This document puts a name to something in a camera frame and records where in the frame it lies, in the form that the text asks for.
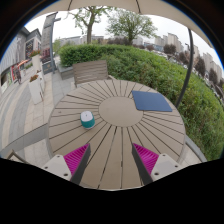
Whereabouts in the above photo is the blue mouse pad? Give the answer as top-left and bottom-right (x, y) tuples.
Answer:
(131, 90), (173, 113)

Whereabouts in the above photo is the round leafy tree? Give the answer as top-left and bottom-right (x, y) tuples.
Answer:
(106, 9), (158, 46)

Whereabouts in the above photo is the white and teal computer mouse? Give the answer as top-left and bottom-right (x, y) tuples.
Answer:
(80, 110), (96, 130)

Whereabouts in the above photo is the grey slatted wooden chair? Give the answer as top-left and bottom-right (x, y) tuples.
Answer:
(72, 59), (113, 88)

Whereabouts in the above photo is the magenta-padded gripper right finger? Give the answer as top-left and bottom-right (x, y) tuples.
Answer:
(131, 143), (184, 186)

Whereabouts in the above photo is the white planter with orange flowers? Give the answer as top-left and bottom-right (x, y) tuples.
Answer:
(28, 73), (46, 105)

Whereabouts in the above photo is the tall grey sign pylon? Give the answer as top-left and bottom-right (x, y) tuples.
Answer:
(40, 12), (63, 74)

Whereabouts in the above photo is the black curved umbrella pole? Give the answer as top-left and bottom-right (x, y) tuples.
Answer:
(175, 28), (195, 108)

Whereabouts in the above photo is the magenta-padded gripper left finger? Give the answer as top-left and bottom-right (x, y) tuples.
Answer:
(41, 143), (92, 186)

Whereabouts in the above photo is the white planter with green plants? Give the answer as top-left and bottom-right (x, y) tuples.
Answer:
(30, 50), (44, 73)

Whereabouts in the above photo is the thin leaning tree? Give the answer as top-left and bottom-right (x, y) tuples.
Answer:
(68, 6), (113, 45)

